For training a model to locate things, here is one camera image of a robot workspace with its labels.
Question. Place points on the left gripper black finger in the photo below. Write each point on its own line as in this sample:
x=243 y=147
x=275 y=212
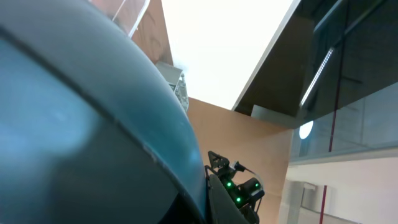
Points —
x=221 y=208

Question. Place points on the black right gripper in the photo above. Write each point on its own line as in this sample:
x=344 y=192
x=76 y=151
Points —
x=247 y=196

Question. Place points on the dark blue plate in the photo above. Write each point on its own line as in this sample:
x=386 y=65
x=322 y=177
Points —
x=91 y=132

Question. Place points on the grey dishwasher rack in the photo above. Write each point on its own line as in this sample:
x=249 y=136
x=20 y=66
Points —
x=176 y=79

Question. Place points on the clear plastic bin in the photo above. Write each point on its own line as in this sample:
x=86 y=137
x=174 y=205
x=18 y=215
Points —
x=126 y=14

